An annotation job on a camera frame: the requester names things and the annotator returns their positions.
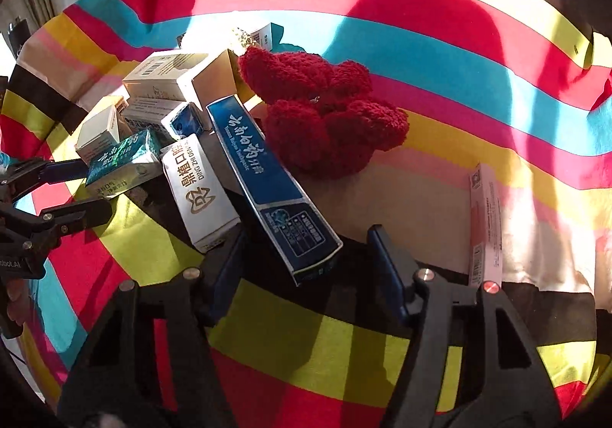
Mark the white and teal box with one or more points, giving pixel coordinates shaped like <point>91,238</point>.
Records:
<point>266,36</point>

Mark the large white and tan box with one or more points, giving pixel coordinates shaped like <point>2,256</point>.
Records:
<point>162,74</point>

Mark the red plush toy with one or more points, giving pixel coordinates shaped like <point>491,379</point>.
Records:
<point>325,122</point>

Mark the person's left hand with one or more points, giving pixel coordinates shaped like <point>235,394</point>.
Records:
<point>16,306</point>

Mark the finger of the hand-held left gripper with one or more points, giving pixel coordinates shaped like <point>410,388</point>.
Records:
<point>67,171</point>
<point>81,215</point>

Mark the striped colourful tablecloth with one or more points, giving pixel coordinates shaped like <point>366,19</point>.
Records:
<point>454,74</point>

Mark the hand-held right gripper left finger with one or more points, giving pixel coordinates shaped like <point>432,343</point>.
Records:
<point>223,277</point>

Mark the small white box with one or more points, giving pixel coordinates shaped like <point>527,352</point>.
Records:
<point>98,131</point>

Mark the white box with brown print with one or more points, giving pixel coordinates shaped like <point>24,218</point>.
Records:
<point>196,193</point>

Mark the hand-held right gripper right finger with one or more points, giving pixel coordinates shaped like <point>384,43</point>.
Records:
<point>388,265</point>

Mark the white box with blue end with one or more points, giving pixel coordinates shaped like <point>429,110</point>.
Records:
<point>153,115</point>

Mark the long pink box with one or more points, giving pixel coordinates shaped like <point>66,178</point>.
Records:
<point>484,227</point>

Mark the blue toothpaste box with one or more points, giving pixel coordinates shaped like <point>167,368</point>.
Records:
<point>267,179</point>

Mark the green shiny box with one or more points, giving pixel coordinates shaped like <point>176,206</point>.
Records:
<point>119,165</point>

